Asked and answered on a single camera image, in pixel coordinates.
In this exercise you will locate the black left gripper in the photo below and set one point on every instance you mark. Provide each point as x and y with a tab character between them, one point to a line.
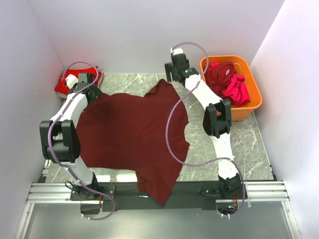
83	81

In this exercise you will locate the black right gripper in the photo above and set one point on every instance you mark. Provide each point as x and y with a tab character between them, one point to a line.
171	68

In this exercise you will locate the dark maroon t shirt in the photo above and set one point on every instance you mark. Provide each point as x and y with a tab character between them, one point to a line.
143	134

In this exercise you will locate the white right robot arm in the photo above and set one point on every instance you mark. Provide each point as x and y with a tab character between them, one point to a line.
217	122

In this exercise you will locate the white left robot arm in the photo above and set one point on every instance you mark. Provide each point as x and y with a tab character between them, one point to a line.
59	139

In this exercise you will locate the folded red t shirt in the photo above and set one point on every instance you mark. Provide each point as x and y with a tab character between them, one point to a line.
60	88

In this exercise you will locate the crumpled maroon shirt in basket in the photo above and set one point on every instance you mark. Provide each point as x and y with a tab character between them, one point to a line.
218	77

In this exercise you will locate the orange plastic laundry basket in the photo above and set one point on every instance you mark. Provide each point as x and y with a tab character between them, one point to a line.
241	67

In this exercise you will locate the crumpled pink shirt in basket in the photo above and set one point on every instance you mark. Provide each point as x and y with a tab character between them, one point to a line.
237	92

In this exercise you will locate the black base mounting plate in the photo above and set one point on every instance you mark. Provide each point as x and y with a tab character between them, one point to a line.
184	195

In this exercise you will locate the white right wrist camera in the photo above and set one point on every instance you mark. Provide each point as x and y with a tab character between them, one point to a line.
176	51

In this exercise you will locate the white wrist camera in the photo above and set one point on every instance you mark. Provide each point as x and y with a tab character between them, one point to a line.
69	81
176	51

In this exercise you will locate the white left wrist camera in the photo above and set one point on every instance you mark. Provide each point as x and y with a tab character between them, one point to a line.
69	81

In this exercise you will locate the aluminium frame rail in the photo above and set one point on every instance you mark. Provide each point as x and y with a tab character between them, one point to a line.
265	214

